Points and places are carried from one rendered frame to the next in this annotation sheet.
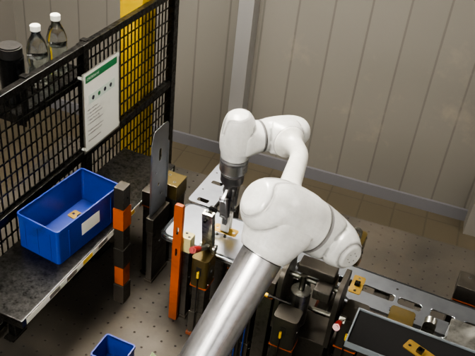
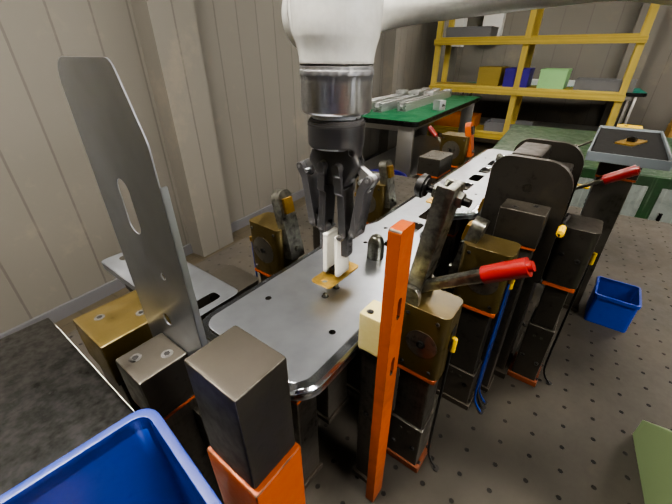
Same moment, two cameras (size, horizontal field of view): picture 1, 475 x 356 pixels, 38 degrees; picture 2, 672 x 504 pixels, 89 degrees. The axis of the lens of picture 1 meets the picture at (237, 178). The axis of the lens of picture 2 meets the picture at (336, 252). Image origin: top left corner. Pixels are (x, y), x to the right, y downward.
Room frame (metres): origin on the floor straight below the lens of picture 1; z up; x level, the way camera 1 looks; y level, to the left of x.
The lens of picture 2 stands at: (1.65, 0.47, 1.34)
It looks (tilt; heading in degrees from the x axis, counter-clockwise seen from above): 30 degrees down; 287
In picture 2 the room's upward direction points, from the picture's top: straight up
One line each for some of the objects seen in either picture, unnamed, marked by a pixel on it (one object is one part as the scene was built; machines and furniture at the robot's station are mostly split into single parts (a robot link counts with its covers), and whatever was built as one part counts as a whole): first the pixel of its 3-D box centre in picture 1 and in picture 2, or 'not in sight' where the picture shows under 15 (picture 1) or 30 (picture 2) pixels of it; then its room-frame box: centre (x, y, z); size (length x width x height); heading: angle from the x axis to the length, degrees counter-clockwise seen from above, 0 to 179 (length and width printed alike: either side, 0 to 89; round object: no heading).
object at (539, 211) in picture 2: (264, 323); (496, 305); (1.50, -0.13, 0.91); 0.07 x 0.05 x 0.42; 160
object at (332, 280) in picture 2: (225, 229); (335, 270); (1.79, 0.02, 1.03); 0.08 x 0.04 x 0.01; 70
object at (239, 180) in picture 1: (231, 183); (336, 151); (1.79, 0.02, 1.23); 0.08 x 0.07 x 0.09; 160
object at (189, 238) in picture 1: (185, 276); (370, 404); (1.70, 0.14, 0.88); 0.04 x 0.04 x 0.37; 70
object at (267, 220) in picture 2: not in sight; (275, 287); (1.97, -0.11, 0.87); 0.12 x 0.07 x 0.35; 160
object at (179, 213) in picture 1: (176, 264); (383, 395); (1.68, 0.17, 0.95); 0.03 x 0.01 x 0.50; 70
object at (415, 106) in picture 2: not in sight; (415, 132); (2.01, -4.11, 0.47); 2.47 x 0.93 x 0.94; 75
